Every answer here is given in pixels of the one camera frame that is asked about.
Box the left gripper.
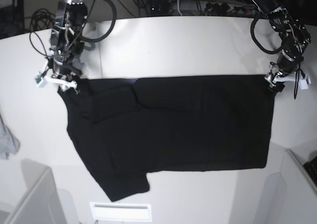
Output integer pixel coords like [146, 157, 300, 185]
[264, 53, 301, 93]

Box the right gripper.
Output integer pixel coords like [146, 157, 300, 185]
[51, 49, 95, 95]

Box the black T-shirt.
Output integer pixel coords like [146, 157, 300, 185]
[58, 75, 275, 202]

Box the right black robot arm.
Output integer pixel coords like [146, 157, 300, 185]
[49, 0, 89, 91]

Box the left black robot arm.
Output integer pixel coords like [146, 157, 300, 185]
[250, 0, 312, 98]

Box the black keyboard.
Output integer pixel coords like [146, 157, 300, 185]
[304, 157, 317, 186]

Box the grey cloth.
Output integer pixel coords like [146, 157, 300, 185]
[0, 117, 20, 160]

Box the white power strip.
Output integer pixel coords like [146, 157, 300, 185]
[204, 2, 253, 15]

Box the white right partition panel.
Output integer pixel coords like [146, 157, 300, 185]
[258, 150, 317, 224]

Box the white partition panel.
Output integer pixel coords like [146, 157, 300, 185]
[0, 159, 79, 224]
[258, 150, 317, 224]

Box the white left partition panel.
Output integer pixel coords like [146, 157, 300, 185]
[0, 159, 79, 224]

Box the white table slot plate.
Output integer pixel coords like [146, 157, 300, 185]
[90, 202, 152, 222]

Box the coiled black cable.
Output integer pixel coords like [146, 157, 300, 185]
[29, 8, 60, 32]

